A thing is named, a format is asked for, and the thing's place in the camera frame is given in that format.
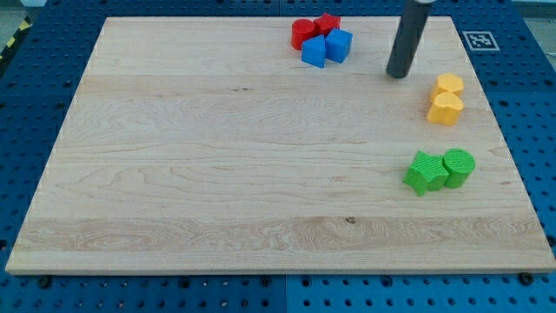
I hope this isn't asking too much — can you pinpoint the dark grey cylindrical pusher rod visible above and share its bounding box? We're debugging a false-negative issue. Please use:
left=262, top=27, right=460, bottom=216
left=386, top=0, right=434, bottom=78

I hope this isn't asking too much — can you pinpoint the light wooden board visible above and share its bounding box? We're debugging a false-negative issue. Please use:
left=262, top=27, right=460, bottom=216
left=6, top=17, right=555, bottom=276

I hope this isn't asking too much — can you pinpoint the white fiducial marker tag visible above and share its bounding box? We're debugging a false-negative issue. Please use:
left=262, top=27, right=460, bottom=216
left=463, top=30, right=500, bottom=51

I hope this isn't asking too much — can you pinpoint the yellow hexagon block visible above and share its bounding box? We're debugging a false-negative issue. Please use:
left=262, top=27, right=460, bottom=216
left=430, top=73, right=465, bottom=101

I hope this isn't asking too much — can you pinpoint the blue cube block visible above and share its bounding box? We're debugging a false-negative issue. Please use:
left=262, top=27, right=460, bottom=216
left=325, top=29, right=353, bottom=63

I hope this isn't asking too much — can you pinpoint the red star block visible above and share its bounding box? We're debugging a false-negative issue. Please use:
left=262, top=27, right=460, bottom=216
left=314, top=13, right=341, bottom=37

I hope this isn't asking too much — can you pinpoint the yellow heart block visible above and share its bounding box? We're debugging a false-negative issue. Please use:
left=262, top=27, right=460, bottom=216
left=426, top=92, right=464, bottom=126

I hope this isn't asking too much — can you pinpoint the blue triangular block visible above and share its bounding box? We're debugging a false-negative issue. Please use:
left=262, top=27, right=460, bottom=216
left=301, top=35, right=326, bottom=69

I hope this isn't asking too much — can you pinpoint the red cylinder block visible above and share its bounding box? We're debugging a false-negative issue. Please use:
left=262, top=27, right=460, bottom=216
left=290, top=18, right=316, bottom=50

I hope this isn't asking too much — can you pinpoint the green cylinder block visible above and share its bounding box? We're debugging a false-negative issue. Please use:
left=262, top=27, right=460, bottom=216
left=442, top=148, right=476, bottom=189

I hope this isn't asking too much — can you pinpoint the green star block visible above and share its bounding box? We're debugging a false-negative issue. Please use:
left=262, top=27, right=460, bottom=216
left=402, top=150, right=448, bottom=196

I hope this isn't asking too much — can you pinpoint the black bolt right front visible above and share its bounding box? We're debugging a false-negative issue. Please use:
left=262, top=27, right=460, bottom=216
left=518, top=272, right=535, bottom=286

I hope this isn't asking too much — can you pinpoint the black bolt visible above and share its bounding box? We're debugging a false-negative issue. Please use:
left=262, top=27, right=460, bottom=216
left=36, top=276, right=52, bottom=290
left=518, top=272, right=535, bottom=286

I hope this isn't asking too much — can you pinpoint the black bolt left front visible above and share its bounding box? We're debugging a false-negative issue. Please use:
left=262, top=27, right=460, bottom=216
left=36, top=276, right=52, bottom=290

